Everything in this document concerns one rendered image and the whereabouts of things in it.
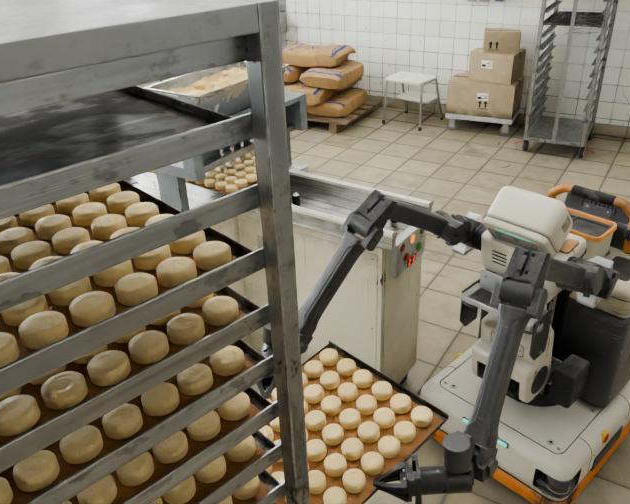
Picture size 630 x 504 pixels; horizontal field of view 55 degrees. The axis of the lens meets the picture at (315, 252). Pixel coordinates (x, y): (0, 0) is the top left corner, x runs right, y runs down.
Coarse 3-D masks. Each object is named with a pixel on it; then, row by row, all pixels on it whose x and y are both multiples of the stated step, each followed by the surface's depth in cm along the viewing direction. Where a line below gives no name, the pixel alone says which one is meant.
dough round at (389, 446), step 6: (384, 438) 138; (390, 438) 138; (396, 438) 137; (378, 444) 137; (384, 444) 137; (390, 444) 136; (396, 444) 136; (384, 450) 135; (390, 450) 135; (396, 450) 135; (384, 456) 136; (390, 456) 135
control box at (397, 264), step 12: (408, 228) 228; (396, 240) 221; (408, 240) 224; (420, 240) 234; (396, 252) 219; (408, 252) 227; (420, 252) 237; (396, 264) 221; (408, 264) 230; (396, 276) 224
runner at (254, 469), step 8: (280, 440) 102; (272, 448) 97; (280, 448) 98; (264, 456) 96; (272, 456) 97; (280, 456) 99; (256, 464) 95; (264, 464) 96; (272, 464) 98; (240, 472) 93; (248, 472) 94; (256, 472) 96; (232, 480) 92; (240, 480) 94; (248, 480) 95; (216, 488) 91; (224, 488) 92; (232, 488) 93; (208, 496) 90; (216, 496) 91; (224, 496) 92
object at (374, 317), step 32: (320, 192) 260; (256, 224) 248; (320, 256) 234; (384, 256) 218; (256, 288) 265; (352, 288) 232; (384, 288) 225; (416, 288) 252; (320, 320) 250; (352, 320) 239; (384, 320) 233; (416, 320) 262; (352, 352) 247; (384, 352) 241; (416, 352) 273
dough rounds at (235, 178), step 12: (216, 168) 266; (228, 168) 269; (240, 168) 266; (252, 168) 265; (204, 180) 256; (216, 180) 255; (228, 180) 254; (240, 180) 253; (252, 180) 256; (228, 192) 248
